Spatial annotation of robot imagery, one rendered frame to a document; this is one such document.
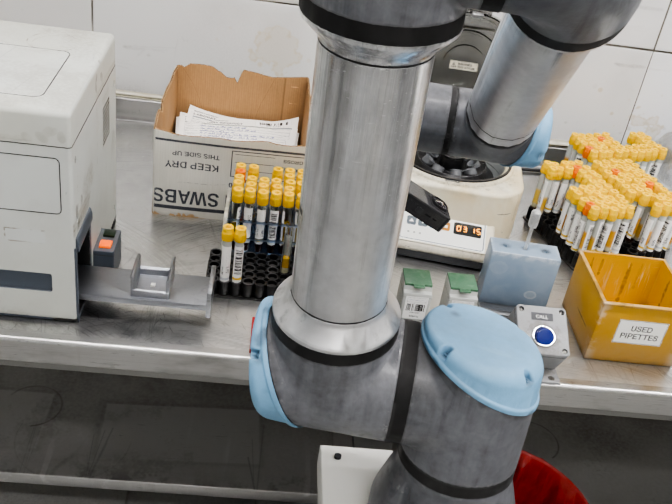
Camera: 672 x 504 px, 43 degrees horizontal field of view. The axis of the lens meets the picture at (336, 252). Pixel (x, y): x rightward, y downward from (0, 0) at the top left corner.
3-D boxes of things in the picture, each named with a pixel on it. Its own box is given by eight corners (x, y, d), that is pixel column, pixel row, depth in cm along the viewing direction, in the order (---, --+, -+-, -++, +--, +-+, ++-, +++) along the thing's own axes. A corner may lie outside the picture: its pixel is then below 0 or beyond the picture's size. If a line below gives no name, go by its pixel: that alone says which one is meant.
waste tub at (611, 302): (582, 359, 120) (603, 302, 114) (559, 303, 131) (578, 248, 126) (673, 368, 121) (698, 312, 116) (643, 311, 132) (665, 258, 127)
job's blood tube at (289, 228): (278, 284, 124) (285, 226, 119) (278, 279, 125) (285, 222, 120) (287, 285, 124) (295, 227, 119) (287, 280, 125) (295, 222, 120)
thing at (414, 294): (397, 324, 121) (405, 286, 117) (394, 304, 125) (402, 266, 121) (424, 327, 121) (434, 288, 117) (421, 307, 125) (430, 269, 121)
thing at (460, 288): (441, 328, 121) (451, 290, 118) (437, 308, 125) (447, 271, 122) (469, 331, 122) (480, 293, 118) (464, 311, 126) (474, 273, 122)
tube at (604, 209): (579, 263, 140) (599, 206, 135) (581, 259, 142) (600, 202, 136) (589, 267, 140) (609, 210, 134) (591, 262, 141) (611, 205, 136)
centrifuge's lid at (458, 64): (417, -5, 144) (418, -11, 152) (390, 136, 155) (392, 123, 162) (542, 17, 144) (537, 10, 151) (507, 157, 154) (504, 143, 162)
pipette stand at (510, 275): (477, 312, 126) (493, 256, 120) (474, 285, 132) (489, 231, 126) (544, 322, 126) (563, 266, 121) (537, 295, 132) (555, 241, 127)
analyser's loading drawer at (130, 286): (51, 303, 111) (50, 271, 108) (64, 274, 116) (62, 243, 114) (209, 318, 113) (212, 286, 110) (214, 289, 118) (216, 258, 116)
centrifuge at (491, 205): (362, 251, 136) (374, 183, 129) (378, 169, 161) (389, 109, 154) (511, 278, 135) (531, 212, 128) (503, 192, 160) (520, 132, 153)
